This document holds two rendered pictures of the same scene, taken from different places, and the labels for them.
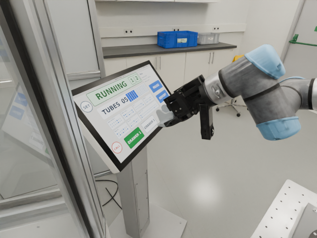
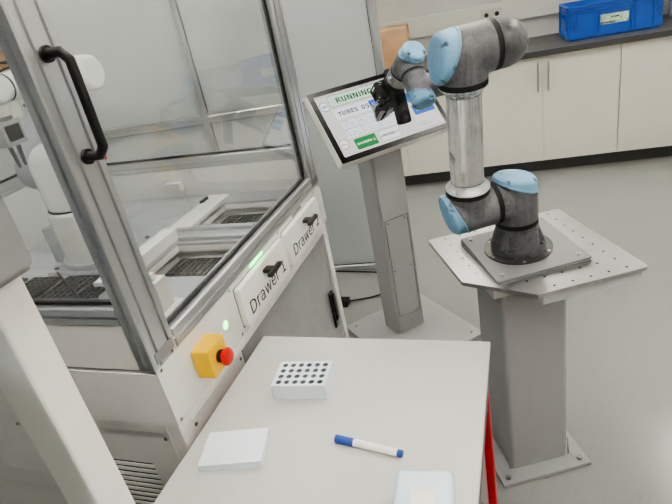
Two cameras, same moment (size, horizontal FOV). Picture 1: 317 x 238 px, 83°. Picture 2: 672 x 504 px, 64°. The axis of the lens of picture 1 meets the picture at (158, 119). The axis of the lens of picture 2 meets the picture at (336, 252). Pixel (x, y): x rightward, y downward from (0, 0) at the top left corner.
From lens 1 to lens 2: 153 cm
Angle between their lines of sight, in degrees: 33
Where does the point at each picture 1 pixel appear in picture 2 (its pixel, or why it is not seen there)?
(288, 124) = (416, 93)
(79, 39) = (354, 47)
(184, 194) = not seen: hidden behind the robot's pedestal
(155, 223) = (431, 324)
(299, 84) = not seen: hidden behind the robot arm
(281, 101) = (414, 78)
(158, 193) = (458, 300)
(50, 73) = (284, 65)
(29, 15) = (279, 46)
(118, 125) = (351, 127)
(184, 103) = (379, 91)
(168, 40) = (575, 22)
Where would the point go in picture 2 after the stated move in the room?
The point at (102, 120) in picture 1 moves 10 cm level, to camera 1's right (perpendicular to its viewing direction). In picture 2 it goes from (335, 120) to (358, 119)
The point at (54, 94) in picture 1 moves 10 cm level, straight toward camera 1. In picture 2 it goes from (285, 74) to (282, 79)
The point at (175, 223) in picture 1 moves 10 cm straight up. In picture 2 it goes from (463, 330) to (461, 312)
